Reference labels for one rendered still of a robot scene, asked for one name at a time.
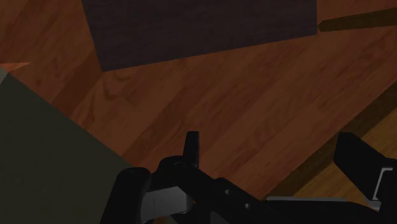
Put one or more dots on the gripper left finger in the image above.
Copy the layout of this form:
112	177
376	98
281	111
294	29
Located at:
173	173

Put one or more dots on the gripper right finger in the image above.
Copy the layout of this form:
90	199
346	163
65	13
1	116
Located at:
359	161

